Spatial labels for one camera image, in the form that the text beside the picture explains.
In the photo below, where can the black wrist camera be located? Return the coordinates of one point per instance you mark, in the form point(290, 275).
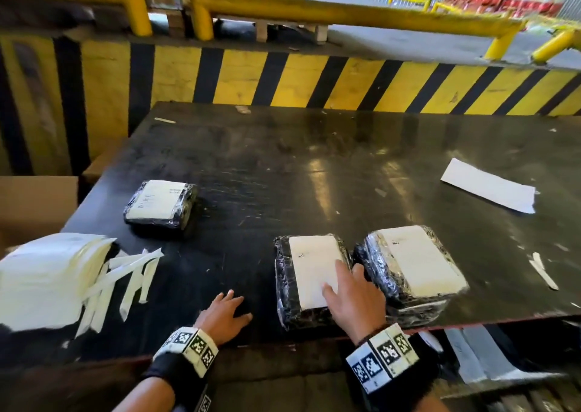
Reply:
point(204, 405)

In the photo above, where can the person's left hand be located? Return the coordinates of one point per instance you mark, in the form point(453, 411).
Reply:
point(222, 318)

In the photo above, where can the crumpled tape scrap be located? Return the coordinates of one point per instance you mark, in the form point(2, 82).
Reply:
point(243, 109)

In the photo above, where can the yellow black striped barrier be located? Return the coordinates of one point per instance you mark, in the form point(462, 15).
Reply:
point(236, 75)

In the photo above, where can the wooden pallet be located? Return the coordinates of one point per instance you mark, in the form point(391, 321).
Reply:
point(174, 23)

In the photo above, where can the small wooden stick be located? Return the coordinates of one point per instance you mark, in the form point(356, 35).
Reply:
point(164, 120)

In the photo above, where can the stack of white labels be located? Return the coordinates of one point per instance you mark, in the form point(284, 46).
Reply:
point(45, 280)

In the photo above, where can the white table with wooden legs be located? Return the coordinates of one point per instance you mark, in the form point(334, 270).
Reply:
point(262, 32)

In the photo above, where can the person's right hand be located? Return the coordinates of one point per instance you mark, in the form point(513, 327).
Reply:
point(358, 307)

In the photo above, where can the white paper sheet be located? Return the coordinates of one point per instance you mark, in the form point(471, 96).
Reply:
point(490, 184)

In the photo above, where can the person's right forearm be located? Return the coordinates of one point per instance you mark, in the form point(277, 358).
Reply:
point(433, 406)

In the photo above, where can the person's left forearm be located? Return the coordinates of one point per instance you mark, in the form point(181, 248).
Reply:
point(145, 398)

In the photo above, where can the black wristband with white markers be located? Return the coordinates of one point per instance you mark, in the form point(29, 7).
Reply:
point(190, 341)
point(381, 357)

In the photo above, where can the stack black packets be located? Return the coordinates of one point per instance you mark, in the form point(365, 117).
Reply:
point(159, 203)

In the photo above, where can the white backing paper strip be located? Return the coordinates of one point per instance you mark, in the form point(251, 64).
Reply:
point(102, 312)
point(136, 259)
point(129, 293)
point(86, 316)
point(147, 280)
point(542, 271)

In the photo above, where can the small brown cardboard box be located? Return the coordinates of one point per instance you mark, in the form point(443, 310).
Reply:
point(102, 164)

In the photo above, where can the open brown cardboard box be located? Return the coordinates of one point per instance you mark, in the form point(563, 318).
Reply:
point(36, 207)

